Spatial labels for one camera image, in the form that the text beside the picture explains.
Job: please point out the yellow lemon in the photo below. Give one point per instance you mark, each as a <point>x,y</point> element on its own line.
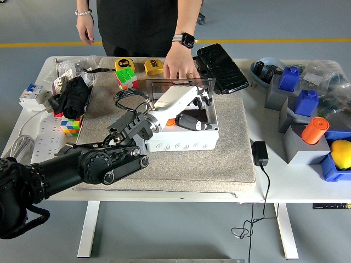
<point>341,154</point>

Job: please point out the grey plastic junction box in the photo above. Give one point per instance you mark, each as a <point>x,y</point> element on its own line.
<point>186,142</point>

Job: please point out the black smartwatch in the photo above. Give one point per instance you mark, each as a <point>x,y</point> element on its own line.
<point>186,39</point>

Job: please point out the black table control panel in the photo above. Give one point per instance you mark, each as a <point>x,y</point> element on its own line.
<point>329,206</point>

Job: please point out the yellow square tape measure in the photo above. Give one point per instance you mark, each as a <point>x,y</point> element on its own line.
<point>153,67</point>

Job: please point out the orange cylinder battery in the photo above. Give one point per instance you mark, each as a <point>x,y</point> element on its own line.
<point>314,131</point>
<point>171,122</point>

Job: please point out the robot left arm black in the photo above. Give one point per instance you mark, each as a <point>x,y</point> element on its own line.
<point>68,167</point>

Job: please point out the large Rubik's cube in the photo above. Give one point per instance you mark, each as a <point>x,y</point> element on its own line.
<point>126,78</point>

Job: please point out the black power adapter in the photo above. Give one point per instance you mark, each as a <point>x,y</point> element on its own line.
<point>259,152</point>

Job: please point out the black capacitor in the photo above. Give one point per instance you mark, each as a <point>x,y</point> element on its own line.
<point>258,68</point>
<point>269,75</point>

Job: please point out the person's right forearm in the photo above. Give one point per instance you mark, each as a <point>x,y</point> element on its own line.
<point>83,5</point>

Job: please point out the person's left forearm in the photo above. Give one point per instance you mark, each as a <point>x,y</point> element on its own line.
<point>189,16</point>

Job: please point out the clear plastic bags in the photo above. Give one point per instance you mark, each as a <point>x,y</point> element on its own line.
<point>68,65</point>
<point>337,90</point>

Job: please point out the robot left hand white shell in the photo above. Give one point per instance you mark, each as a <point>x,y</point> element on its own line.
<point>175,101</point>

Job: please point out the white power strip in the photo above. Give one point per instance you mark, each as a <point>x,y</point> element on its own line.
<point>46,142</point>

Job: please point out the grey battery holder block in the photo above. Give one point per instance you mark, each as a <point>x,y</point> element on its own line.
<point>301,153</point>
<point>286,120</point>
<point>274,96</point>

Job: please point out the white circuit breaker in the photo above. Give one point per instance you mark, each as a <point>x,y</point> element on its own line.
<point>31,96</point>

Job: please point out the small Rubik's cube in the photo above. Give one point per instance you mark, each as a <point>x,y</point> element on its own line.
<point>70,127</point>

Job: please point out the blue block battery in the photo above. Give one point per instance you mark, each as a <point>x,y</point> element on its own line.
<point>289,80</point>
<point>305,104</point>

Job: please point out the blue plastic bin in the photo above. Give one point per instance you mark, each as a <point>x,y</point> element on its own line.
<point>331,171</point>

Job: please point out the yellow round tape measure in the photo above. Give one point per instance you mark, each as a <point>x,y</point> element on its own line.
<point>124,64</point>

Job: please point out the white table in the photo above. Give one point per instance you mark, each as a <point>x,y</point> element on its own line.
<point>288,186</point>

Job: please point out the light blue bowl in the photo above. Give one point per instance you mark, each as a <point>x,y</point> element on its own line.
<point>275,62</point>

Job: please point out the person's right hand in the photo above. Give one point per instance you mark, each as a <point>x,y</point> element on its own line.
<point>85,27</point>

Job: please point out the transparent hinged box lid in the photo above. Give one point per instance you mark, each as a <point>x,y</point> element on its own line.
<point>159,87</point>

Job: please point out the person's left hand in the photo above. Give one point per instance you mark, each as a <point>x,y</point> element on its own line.
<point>178,61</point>

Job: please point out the person's torso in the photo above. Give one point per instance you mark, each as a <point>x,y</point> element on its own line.
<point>137,27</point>

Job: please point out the grey-brown mat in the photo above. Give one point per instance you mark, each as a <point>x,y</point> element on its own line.
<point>192,170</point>

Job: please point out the black cloth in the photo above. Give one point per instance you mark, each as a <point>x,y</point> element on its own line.
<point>72,93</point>

